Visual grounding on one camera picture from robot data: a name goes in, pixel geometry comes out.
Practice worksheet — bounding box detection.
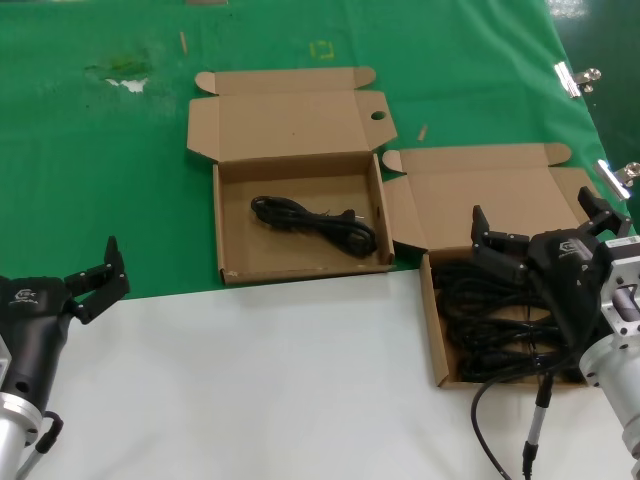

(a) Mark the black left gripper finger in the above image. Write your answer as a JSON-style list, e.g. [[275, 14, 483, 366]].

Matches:
[[64, 235, 132, 327]]

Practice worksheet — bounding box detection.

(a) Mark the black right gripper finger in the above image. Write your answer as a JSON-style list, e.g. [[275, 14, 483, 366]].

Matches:
[[470, 204, 532, 286], [576, 185, 634, 241]]

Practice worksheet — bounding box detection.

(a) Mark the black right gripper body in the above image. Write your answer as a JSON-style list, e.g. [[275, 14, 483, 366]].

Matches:
[[522, 227, 616, 346]]

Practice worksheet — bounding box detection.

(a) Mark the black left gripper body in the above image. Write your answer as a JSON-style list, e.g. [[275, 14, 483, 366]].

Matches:
[[0, 274, 77, 419]]

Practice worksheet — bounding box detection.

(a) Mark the cardboard box with notched flap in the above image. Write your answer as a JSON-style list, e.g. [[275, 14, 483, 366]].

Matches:
[[381, 142, 617, 389]]

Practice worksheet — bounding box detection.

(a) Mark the cardboard box with round hole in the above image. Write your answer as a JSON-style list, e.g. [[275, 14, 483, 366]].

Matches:
[[185, 66, 399, 287]]

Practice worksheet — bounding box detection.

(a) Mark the silver metal binder clip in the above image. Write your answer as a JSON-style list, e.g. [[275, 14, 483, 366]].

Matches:
[[553, 60, 603, 99], [592, 158, 640, 202]]

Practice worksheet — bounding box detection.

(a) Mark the green table cloth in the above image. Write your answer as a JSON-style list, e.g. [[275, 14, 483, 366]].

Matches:
[[0, 0, 637, 307]]

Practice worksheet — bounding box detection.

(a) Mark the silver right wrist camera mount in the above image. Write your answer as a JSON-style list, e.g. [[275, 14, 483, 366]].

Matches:
[[598, 234, 640, 337]]

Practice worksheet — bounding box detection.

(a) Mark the large black power cable bundle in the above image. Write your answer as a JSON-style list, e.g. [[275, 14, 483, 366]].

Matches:
[[433, 262, 569, 351]]

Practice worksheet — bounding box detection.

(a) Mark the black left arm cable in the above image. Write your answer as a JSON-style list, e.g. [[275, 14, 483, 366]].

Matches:
[[12, 409, 65, 480]]

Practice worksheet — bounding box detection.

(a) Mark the black cable bundle with ferrite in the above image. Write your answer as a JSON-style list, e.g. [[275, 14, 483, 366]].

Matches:
[[455, 347, 591, 385]]

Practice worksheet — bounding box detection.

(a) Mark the black curved right arm cable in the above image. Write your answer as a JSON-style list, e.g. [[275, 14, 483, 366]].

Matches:
[[470, 367, 586, 480]]

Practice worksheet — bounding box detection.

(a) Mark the cable with silver connector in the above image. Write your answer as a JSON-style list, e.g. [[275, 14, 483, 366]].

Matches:
[[521, 374, 555, 480]]

